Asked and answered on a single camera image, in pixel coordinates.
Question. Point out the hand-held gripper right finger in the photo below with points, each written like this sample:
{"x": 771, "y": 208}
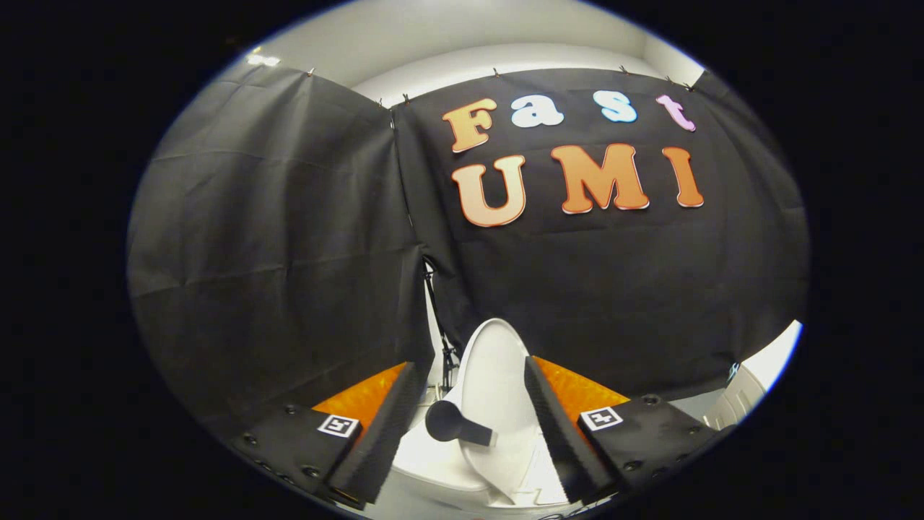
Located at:
{"x": 559, "y": 440}

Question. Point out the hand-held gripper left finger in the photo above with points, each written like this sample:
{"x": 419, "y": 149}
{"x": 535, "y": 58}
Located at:
{"x": 390, "y": 440}

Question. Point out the white toilet body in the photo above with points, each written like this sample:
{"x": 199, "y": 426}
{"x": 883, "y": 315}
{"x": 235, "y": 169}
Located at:
{"x": 433, "y": 462}

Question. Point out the black backdrop cloth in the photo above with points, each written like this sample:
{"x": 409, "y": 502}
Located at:
{"x": 613, "y": 289}

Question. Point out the white drawer cabinet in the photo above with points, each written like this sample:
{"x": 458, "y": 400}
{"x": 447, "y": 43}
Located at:
{"x": 743, "y": 393}

